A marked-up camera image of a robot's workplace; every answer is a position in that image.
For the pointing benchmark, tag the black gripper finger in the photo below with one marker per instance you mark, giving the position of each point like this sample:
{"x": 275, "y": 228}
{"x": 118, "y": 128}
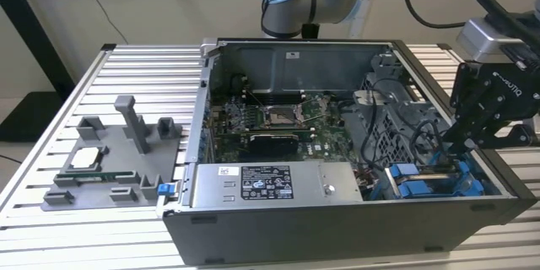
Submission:
{"x": 506, "y": 137}
{"x": 466, "y": 89}

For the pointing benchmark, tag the hard disk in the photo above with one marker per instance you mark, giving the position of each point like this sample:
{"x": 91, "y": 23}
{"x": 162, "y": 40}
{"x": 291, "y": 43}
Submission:
{"x": 411, "y": 169}

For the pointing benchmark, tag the grey metal disk bay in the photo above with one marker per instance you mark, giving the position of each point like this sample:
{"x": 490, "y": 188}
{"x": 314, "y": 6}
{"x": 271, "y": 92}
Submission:
{"x": 393, "y": 137}

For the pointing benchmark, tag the green motherboard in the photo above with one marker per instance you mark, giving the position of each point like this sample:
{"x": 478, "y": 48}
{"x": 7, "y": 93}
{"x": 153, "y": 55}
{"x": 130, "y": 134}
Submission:
{"x": 329, "y": 137}

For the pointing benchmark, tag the CPU socket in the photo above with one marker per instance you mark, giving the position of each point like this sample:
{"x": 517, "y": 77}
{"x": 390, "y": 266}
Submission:
{"x": 279, "y": 115}

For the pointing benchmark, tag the silver power supply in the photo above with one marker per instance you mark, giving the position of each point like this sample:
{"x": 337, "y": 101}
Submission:
{"x": 305, "y": 184}

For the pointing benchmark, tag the black PC case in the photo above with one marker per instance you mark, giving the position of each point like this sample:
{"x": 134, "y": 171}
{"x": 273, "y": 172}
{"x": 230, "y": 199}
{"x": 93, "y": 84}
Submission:
{"x": 295, "y": 235}

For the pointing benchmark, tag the blue case latch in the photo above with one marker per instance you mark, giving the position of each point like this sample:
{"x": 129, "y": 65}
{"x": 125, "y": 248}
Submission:
{"x": 165, "y": 189}

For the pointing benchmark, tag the grey parts rack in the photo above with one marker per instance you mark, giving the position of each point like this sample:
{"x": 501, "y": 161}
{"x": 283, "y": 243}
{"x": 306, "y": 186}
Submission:
{"x": 127, "y": 156}

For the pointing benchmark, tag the green RAM stick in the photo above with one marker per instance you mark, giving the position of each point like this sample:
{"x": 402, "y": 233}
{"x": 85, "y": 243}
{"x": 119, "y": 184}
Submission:
{"x": 110, "y": 174}

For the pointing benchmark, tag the silver CPU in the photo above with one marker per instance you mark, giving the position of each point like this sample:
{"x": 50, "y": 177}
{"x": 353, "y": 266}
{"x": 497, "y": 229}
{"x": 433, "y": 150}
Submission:
{"x": 86, "y": 157}

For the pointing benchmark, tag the black flat floor box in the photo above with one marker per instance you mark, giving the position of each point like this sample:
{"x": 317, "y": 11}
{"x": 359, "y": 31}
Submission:
{"x": 30, "y": 115}

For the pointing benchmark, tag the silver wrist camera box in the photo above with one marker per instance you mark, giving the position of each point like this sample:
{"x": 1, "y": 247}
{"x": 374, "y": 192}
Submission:
{"x": 486, "y": 39}

